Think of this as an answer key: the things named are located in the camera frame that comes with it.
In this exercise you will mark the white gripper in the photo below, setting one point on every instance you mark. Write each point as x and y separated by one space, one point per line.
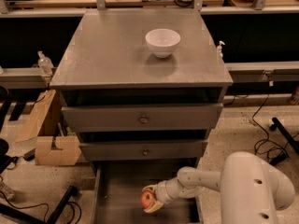
162 191

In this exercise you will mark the red apple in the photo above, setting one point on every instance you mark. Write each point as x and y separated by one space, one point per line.
147 199

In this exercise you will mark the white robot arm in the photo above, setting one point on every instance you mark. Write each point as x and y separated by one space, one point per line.
252 190

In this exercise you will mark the grey bottom drawer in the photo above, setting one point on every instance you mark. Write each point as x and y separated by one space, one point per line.
118 189

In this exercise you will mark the grey drawer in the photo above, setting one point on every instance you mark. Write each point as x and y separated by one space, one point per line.
126 118
148 150
118 189

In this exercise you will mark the grey middle drawer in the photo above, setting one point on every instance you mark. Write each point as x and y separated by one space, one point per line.
148 150

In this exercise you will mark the grey top drawer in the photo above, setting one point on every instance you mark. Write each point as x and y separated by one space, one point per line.
126 118

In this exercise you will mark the grey drawer cabinet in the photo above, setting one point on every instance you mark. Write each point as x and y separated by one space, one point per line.
108 62

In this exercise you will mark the black stand leg left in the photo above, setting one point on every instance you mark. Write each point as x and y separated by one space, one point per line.
19 217

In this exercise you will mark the black stand leg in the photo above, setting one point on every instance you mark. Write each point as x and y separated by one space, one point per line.
285 133
19 217

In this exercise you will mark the brown cardboard box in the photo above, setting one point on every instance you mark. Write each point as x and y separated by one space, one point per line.
57 151

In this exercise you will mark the black stand leg right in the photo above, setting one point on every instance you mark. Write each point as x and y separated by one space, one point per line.
285 133

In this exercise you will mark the white ceramic bowl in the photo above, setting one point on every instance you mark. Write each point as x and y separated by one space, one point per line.
162 42

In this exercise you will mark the white pump bottle right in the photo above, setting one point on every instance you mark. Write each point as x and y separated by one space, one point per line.
219 48

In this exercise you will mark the black chair left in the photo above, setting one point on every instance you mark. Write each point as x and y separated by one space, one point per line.
7 161

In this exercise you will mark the clear pump bottle left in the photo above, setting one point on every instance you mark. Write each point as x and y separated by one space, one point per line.
45 63

